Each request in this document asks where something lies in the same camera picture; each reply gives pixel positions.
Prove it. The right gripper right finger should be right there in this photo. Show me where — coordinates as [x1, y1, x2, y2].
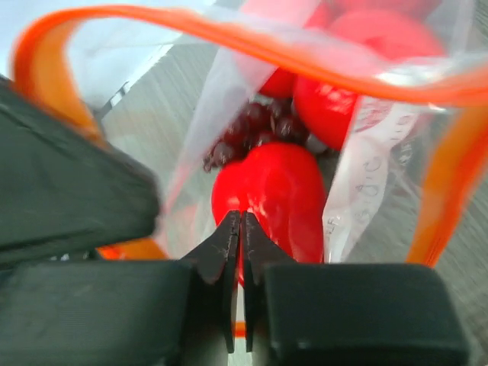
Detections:
[240, 213, 301, 352]

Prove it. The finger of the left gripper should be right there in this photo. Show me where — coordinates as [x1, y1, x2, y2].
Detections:
[1, 79, 160, 267]

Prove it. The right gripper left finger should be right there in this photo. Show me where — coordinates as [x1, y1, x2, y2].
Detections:
[182, 210, 241, 353]

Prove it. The clear zip top bag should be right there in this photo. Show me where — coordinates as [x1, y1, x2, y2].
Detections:
[11, 1, 487, 266]

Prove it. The red fake apple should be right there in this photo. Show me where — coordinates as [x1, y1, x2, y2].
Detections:
[304, 1, 445, 61]
[293, 77, 359, 150]

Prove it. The dark fake grape bunch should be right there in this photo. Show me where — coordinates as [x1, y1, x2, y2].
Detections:
[202, 96, 328, 172]

